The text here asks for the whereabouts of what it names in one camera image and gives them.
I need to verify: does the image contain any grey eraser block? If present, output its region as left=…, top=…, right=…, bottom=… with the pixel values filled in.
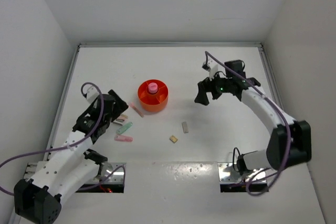
left=182, top=121, right=188, bottom=134

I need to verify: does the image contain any green highlighter pen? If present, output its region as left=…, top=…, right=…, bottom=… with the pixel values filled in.
left=116, top=122, right=133, bottom=135

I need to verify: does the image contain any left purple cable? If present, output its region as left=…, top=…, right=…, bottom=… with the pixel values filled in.
left=0, top=82, right=127, bottom=196

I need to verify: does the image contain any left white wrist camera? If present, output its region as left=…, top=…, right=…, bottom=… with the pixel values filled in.
left=84, top=89, right=99, bottom=104

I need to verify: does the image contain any white black stapler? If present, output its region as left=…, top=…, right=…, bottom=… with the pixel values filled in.
left=112, top=120, right=124, bottom=125

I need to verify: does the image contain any metal base plate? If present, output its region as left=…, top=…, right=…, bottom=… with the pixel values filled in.
left=87, top=162, right=127, bottom=185
left=217, top=162, right=267, bottom=185

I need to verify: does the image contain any purple cable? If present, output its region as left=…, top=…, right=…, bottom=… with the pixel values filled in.
left=0, top=82, right=127, bottom=196
left=205, top=51, right=292, bottom=196

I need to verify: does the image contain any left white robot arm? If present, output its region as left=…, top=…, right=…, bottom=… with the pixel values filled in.
left=14, top=90, right=128, bottom=223

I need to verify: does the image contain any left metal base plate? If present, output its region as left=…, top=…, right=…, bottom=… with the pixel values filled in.
left=87, top=162, right=127, bottom=185

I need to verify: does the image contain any pink highlighter pen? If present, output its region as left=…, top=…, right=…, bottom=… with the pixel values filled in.
left=114, top=135, right=133, bottom=143

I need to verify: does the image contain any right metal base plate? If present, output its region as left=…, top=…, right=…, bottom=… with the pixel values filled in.
left=217, top=162, right=267, bottom=185

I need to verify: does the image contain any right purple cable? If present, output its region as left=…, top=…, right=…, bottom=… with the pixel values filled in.
left=205, top=51, right=292, bottom=196

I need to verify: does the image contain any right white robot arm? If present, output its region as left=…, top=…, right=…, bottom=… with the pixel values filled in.
left=194, top=59, right=312, bottom=175

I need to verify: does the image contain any small tan sharpener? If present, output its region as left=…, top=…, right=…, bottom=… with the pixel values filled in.
left=170, top=135, right=178, bottom=143

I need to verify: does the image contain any pink thin pencil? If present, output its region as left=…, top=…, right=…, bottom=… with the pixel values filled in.
left=129, top=102, right=144, bottom=118

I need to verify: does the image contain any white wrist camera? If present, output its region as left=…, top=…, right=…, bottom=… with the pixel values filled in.
left=202, top=60, right=218, bottom=78
left=84, top=89, right=99, bottom=104

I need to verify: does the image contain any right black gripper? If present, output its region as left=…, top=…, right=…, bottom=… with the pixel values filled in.
left=195, top=69, right=233, bottom=105

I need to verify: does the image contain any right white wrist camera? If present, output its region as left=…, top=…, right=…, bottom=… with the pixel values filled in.
left=202, top=60, right=218, bottom=78

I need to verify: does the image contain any pink glue bottle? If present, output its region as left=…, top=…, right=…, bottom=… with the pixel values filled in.
left=148, top=82, right=159, bottom=94

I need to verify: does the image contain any orange round organizer container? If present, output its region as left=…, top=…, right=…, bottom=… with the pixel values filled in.
left=138, top=79, right=169, bottom=113

